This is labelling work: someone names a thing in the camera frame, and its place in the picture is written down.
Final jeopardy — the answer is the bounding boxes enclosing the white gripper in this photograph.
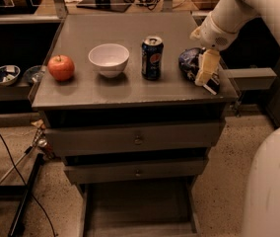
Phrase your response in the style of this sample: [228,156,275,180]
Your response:
[190,12,238,86]

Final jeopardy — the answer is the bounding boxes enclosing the blue chip bag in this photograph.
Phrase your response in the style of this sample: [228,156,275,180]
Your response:
[178,47,220,95]

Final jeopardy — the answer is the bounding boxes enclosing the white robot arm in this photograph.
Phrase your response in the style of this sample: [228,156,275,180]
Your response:
[190,0,280,237]

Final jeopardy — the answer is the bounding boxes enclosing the top grey drawer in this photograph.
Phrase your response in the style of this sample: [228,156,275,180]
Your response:
[45,120,225,157]

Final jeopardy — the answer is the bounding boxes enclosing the grey drawer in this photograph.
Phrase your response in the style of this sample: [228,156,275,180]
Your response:
[64,158,207,185]
[45,120,225,157]

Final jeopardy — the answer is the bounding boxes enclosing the grey drawer cabinet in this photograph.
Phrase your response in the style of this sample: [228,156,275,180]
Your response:
[28,11,239,237]

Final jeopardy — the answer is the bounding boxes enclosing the open bottom drawer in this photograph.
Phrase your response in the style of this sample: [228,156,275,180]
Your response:
[79,178,201,237]

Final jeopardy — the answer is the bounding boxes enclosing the middle grey drawer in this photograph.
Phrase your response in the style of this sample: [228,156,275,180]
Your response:
[64,158,207,185]

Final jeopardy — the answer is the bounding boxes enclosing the grey side shelf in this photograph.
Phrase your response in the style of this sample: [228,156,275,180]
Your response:
[225,67,277,91]

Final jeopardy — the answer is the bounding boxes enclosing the blue Pepsi can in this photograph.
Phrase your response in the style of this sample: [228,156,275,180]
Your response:
[141,36,164,80]

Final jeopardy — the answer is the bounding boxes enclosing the black monitor stand base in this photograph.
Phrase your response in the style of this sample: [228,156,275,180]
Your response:
[76,0,132,13]

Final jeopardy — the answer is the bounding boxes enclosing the red apple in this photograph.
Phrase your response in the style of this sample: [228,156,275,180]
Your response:
[47,55,75,82]

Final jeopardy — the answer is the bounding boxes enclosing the dark glass bowl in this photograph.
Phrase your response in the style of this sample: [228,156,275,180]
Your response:
[23,65,44,85]

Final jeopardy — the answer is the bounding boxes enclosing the white bowl with items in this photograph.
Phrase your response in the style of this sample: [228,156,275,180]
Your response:
[0,65,21,86]

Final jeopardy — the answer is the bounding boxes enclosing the black metal stand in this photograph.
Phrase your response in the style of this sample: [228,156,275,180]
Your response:
[0,153,44,237]

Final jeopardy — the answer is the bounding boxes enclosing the black floor cable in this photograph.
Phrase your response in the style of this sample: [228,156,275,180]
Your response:
[0,118,59,237]

